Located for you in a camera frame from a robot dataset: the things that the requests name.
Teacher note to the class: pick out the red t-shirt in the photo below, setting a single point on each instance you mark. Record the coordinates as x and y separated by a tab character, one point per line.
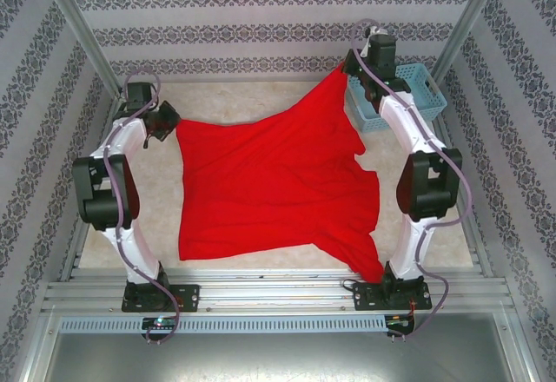
269	182

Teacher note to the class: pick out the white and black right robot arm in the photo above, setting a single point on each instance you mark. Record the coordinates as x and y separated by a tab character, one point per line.
404	117

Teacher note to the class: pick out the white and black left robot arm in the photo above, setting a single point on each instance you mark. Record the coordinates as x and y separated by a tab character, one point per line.
130	139

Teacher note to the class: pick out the light blue plastic basket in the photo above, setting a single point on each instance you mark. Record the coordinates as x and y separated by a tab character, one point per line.
428	95

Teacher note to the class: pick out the grey sheet metal panel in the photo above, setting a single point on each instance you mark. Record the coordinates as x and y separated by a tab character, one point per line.
278	356

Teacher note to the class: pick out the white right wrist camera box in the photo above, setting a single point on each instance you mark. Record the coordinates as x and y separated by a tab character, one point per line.
378	32

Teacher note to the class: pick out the aluminium left frame post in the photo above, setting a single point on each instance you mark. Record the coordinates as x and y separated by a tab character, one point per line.
78	21

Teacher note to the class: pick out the aluminium frame post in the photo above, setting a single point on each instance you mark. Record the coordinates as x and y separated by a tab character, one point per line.
78	21
469	13

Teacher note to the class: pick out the aluminium right frame post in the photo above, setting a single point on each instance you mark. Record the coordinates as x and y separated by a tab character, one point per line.
469	13

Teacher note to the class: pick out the aluminium left table side rail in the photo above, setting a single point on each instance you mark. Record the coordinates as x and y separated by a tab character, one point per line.
74	260

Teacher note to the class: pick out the aluminium table side rail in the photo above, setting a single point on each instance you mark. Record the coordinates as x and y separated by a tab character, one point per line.
74	260
476	247

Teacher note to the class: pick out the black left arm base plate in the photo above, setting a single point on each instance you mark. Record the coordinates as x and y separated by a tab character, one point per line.
189	297

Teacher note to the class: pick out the aluminium mounting rail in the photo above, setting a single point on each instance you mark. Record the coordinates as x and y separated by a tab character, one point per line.
278	293

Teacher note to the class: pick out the aluminium right table side rail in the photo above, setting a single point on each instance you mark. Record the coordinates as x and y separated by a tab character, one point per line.
476	247

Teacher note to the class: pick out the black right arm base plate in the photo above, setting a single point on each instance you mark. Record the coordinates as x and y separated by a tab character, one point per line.
365	297

